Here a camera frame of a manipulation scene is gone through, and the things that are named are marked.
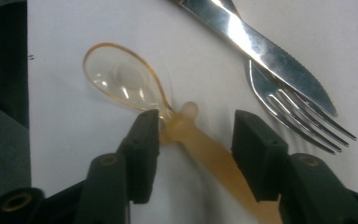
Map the wooden-handled steel knife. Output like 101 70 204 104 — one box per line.
170 0 339 119

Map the wooden-handled steel fork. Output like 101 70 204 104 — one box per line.
217 0 358 156

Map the translucent amber plastic spoon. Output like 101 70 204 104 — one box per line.
82 42 284 224

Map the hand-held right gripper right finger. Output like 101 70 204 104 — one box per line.
231 109 358 224

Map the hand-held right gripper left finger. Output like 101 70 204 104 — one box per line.
74 108 161 224

